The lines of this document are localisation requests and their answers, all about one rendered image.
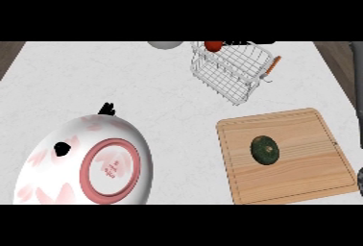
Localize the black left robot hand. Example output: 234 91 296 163
53 101 118 158

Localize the white bowl with pink pattern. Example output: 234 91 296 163
11 113 155 206

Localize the green bell pepper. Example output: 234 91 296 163
248 135 280 166

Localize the wooden cutting board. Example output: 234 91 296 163
215 107 361 206

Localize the grey round bowl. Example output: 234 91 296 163
147 41 184 51

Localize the red round vegetable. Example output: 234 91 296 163
202 41 224 53

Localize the dark grey tall appliance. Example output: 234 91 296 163
348 41 363 149

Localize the dark grey rounded object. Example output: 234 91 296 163
355 166 363 197

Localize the white wire tiered basket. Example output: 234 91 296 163
189 41 276 107

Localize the orange-handled kitchen tool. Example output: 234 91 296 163
258 55 283 84

